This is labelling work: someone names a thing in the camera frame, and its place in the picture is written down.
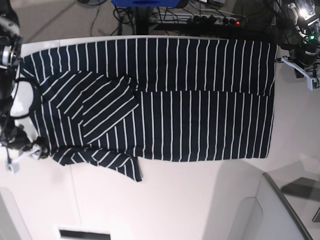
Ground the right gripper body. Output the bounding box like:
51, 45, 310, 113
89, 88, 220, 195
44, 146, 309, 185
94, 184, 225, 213
0, 99, 49, 159

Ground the blue bin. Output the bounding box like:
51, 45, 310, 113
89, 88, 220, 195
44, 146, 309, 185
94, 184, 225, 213
111, 0, 180, 8

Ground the white power strip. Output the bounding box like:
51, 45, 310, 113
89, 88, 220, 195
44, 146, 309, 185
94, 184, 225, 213
149, 12, 248, 27

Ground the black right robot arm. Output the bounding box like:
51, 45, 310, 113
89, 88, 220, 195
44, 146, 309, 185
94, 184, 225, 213
0, 0, 49, 174

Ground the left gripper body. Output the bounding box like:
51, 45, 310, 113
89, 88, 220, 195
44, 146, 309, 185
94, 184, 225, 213
282, 0, 320, 65

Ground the black table leg post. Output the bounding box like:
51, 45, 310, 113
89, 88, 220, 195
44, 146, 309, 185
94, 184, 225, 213
133, 6, 151, 35

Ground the navy white striped t-shirt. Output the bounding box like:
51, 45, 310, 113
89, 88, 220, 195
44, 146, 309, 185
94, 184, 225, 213
20, 37, 278, 182

